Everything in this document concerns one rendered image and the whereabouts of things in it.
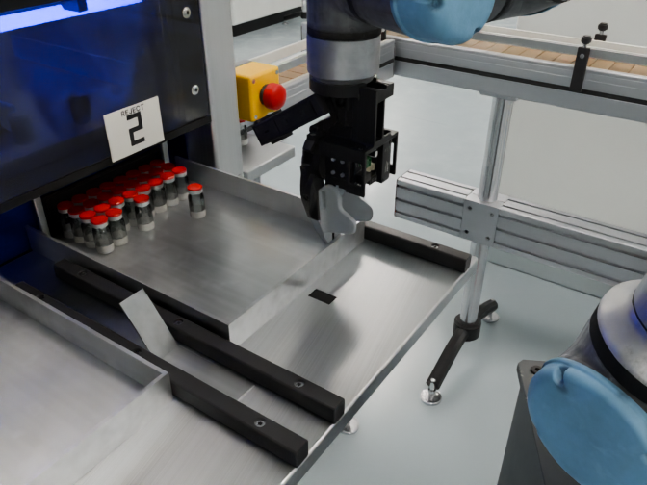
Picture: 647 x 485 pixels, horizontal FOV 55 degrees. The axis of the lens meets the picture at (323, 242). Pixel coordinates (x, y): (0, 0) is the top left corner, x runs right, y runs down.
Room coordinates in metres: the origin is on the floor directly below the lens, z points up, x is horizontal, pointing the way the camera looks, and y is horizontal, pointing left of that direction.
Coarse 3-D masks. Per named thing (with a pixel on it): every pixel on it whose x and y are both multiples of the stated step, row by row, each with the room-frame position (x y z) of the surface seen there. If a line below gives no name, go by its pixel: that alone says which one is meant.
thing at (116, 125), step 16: (128, 112) 0.72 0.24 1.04; (144, 112) 0.74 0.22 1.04; (112, 128) 0.70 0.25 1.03; (128, 128) 0.72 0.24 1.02; (144, 128) 0.74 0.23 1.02; (160, 128) 0.76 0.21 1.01; (112, 144) 0.70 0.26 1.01; (128, 144) 0.72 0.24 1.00; (144, 144) 0.74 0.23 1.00; (112, 160) 0.69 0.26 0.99
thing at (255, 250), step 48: (240, 192) 0.80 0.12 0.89; (288, 192) 0.76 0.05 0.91; (48, 240) 0.64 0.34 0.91; (144, 240) 0.69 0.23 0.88; (192, 240) 0.69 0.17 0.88; (240, 240) 0.69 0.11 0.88; (288, 240) 0.69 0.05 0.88; (336, 240) 0.63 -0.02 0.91; (144, 288) 0.54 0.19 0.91; (192, 288) 0.58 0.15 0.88; (240, 288) 0.58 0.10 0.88; (288, 288) 0.55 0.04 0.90; (240, 336) 0.49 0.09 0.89
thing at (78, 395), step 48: (0, 288) 0.55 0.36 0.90; (0, 336) 0.50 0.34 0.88; (48, 336) 0.50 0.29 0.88; (96, 336) 0.46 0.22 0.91; (0, 384) 0.43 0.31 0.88; (48, 384) 0.43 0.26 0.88; (96, 384) 0.43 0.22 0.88; (144, 384) 0.42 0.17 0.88; (0, 432) 0.37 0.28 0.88; (48, 432) 0.37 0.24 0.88; (96, 432) 0.34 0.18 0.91; (0, 480) 0.32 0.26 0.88; (48, 480) 0.30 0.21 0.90
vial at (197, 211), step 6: (192, 192) 0.74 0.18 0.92; (198, 192) 0.74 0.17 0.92; (192, 198) 0.74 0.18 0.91; (198, 198) 0.74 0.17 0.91; (192, 204) 0.74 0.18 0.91; (198, 204) 0.74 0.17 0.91; (204, 204) 0.75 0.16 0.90; (192, 210) 0.74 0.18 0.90; (198, 210) 0.74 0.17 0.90; (204, 210) 0.75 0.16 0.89; (192, 216) 0.74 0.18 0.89; (198, 216) 0.74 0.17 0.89; (204, 216) 0.75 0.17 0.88
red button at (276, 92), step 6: (270, 84) 0.92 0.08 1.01; (276, 84) 0.92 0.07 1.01; (264, 90) 0.91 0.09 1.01; (270, 90) 0.91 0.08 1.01; (276, 90) 0.91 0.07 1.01; (282, 90) 0.92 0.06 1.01; (264, 96) 0.91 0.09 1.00; (270, 96) 0.90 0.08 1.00; (276, 96) 0.91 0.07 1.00; (282, 96) 0.92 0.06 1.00; (264, 102) 0.91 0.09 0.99; (270, 102) 0.90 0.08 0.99; (276, 102) 0.91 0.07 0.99; (282, 102) 0.92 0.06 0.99; (270, 108) 0.91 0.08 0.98; (276, 108) 0.91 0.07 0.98
